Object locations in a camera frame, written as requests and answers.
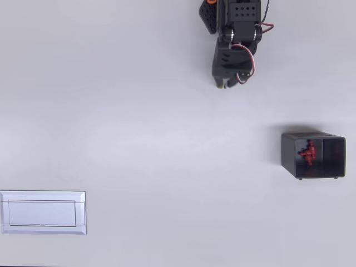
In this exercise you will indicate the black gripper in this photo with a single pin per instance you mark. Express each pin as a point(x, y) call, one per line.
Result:
point(226, 79)

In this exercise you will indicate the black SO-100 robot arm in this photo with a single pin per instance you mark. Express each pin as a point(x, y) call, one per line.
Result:
point(244, 11)

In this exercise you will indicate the black open box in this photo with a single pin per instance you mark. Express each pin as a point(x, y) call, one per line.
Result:
point(287, 151)

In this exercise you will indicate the black clamp with orange knob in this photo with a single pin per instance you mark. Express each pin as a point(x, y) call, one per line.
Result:
point(208, 15)

